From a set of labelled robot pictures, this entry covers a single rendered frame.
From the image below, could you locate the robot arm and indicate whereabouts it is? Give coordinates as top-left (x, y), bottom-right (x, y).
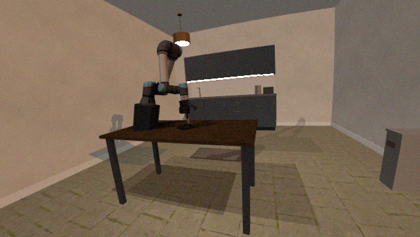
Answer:
top-left (140, 40), bottom-right (189, 106)

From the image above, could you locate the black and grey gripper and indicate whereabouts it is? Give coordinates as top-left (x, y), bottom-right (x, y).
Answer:
top-left (179, 100), bottom-right (190, 124)

